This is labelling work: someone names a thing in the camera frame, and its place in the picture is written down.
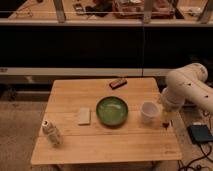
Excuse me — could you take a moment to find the white plastic bottle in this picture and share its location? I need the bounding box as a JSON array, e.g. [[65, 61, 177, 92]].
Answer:
[[42, 120, 62, 147]]

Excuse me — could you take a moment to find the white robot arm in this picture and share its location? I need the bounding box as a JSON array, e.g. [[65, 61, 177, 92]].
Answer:
[[160, 63, 213, 127]]

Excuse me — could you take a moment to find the white plastic cup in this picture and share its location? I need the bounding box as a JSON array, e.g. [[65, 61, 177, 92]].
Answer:
[[140, 102, 159, 123]]

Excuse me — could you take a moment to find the black power box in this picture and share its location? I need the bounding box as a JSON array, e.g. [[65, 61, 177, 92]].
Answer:
[[187, 125, 213, 144]]

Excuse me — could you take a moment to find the green bowl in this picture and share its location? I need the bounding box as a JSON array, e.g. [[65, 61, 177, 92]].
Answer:
[[96, 96, 128, 126]]

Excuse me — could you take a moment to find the brown rectangular block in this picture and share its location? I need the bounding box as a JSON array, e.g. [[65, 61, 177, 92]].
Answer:
[[109, 78, 127, 90]]

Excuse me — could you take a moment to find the wooden table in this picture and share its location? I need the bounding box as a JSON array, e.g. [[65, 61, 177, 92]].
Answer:
[[31, 78, 182, 165]]

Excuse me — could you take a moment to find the white sponge block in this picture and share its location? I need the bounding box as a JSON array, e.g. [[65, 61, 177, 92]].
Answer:
[[78, 108, 91, 125]]

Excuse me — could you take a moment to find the red tray on shelf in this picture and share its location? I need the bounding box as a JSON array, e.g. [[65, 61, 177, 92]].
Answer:
[[112, 0, 175, 19]]

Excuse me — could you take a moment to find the dark item on shelf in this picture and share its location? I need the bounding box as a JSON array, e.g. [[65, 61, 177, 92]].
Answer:
[[72, 0, 113, 18]]

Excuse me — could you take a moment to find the metal shelf rack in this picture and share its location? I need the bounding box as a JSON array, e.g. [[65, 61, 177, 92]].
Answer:
[[0, 0, 213, 84]]

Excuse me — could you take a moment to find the black cable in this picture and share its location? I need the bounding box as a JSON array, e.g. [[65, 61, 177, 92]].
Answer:
[[177, 109, 213, 171]]

